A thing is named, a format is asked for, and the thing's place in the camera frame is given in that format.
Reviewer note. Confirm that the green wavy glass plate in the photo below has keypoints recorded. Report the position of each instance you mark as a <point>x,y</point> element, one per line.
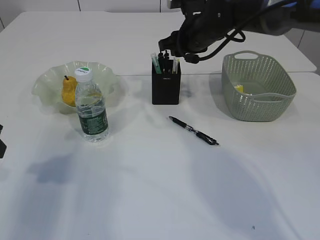
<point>48,87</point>

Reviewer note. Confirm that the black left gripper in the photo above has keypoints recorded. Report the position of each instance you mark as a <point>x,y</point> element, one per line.
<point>3,146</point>

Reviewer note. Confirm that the mint green utility knife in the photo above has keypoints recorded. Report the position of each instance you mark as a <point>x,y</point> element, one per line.
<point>156,64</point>

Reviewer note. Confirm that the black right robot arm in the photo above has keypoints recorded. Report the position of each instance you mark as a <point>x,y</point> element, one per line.
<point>233,17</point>

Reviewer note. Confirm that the yellow-green pen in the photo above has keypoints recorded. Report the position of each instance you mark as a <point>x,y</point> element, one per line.
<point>175,65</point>

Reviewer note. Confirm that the yellow pear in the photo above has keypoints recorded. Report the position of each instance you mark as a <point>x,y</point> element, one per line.
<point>69,90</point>

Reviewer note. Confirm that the black square pen holder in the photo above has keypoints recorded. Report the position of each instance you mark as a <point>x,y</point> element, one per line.
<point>165,87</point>

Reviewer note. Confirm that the yellow utility knife packaging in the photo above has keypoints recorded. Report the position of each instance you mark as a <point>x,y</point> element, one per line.
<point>240,88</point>

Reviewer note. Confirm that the clear water bottle green label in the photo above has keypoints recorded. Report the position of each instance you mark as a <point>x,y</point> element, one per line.
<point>90,106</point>

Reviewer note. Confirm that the black blue gel pen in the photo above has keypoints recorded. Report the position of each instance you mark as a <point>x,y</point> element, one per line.
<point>167,63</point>

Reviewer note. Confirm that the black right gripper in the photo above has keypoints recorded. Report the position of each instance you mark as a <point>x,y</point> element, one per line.
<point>195,35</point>

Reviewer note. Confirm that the green perforated plastic basket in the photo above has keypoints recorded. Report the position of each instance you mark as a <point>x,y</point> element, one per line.
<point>263,76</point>

